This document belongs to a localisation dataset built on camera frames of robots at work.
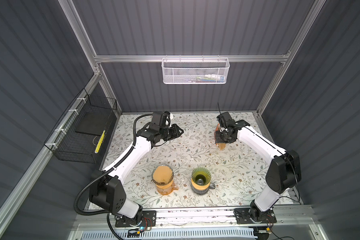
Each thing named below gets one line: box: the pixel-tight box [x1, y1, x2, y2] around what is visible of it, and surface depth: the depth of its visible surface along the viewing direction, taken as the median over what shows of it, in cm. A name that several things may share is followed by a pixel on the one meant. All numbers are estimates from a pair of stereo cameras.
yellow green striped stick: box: [94, 130, 106, 154], surface depth 72 cm
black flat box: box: [75, 111, 109, 135], surface depth 76 cm
